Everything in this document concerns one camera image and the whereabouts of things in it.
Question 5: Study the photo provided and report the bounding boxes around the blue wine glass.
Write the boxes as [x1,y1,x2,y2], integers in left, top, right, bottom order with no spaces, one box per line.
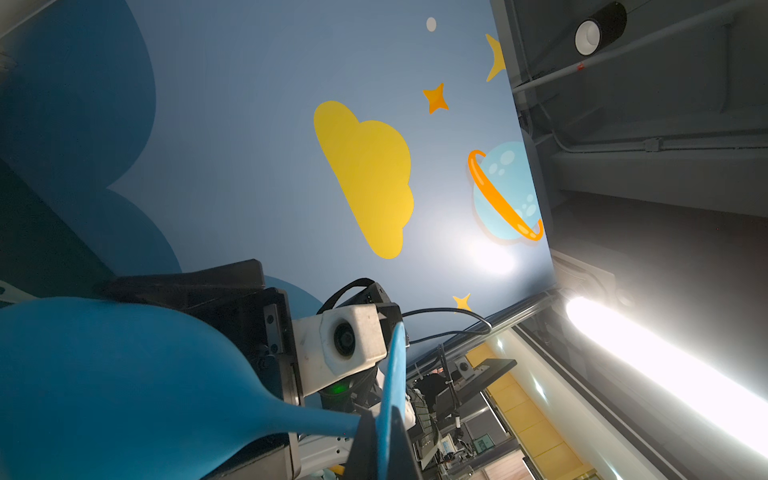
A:
[0,296,409,480]

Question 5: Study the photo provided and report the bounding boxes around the aluminium right frame post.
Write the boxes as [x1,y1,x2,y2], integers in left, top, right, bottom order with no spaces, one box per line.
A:
[402,288,562,380]

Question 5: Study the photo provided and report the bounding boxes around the ceiling tube light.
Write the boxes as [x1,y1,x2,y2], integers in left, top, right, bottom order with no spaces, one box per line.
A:
[565,297,767,457]

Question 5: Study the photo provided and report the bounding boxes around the round ceiling spotlight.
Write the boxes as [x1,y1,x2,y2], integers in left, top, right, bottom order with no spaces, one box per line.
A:
[574,1,628,57]

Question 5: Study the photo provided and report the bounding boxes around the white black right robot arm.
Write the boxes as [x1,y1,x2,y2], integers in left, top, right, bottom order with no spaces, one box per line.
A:
[101,259,421,479]

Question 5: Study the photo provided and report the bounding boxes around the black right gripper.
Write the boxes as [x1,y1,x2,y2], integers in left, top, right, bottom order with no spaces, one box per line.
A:
[98,259,303,479]

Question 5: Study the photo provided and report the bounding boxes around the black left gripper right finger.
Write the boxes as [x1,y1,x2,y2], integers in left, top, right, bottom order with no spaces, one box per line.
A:
[386,407,423,480]

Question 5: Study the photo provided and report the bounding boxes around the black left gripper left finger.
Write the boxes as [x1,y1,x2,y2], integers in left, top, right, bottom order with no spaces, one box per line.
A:
[343,412,378,480]

